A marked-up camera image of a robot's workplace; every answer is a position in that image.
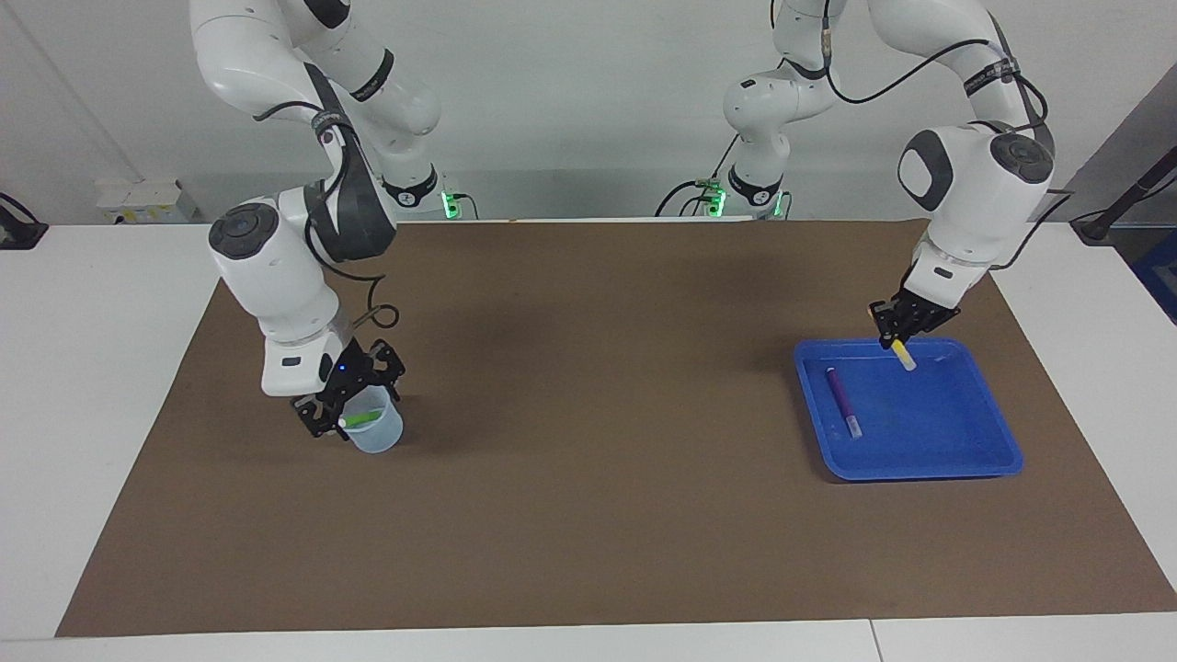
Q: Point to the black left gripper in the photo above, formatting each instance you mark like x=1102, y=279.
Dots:
x=929, y=313

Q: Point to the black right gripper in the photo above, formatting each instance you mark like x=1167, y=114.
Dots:
x=345, y=372

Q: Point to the yellow pen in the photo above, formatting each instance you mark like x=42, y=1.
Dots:
x=904, y=356

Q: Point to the green pen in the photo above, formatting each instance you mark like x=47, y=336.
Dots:
x=363, y=418

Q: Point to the purple pen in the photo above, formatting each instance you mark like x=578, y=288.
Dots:
x=841, y=400

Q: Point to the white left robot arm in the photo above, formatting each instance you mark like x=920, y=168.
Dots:
x=975, y=193

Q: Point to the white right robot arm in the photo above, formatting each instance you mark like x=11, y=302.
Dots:
x=276, y=285

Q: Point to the blue plastic tray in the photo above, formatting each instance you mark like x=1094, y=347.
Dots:
x=929, y=432

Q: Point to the translucent plastic cup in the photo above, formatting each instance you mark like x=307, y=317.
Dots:
x=379, y=439

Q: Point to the brown table mat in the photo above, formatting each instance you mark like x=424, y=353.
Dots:
x=588, y=460

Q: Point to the blue crate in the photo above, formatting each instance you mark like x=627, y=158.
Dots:
x=1160, y=276

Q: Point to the white socket box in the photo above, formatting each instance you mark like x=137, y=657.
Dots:
x=147, y=202

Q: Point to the black table clamp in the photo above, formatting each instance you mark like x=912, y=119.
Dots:
x=18, y=230

